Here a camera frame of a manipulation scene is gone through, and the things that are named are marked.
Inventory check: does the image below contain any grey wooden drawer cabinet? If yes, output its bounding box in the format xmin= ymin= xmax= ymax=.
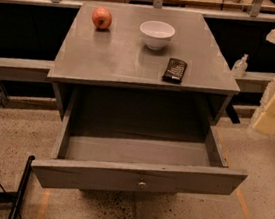
xmin=48 ymin=1 xmax=239 ymax=141

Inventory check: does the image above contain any open grey top drawer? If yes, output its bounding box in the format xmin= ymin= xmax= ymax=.
xmin=32 ymin=117 xmax=248 ymax=195

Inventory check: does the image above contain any clear sanitizer pump bottle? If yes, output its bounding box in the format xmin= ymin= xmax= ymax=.
xmin=231 ymin=54 xmax=248 ymax=78

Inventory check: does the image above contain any white ceramic bowl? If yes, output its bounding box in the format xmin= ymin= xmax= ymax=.
xmin=140 ymin=20 xmax=176 ymax=50

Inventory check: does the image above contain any red apple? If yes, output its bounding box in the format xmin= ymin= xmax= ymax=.
xmin=92 ymin=8 xmax=112 ymax=30

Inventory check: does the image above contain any black metal stand frame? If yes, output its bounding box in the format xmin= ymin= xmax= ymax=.
xmin=0 ymin=155 xmax=35 ymax=219

